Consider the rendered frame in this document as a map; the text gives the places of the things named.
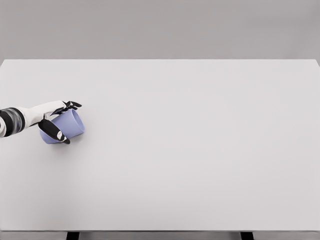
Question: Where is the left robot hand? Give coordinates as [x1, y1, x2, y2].
[34, 100, 83, 145]

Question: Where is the light blue cup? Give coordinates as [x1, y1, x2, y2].
[38, 108, 86, 145]

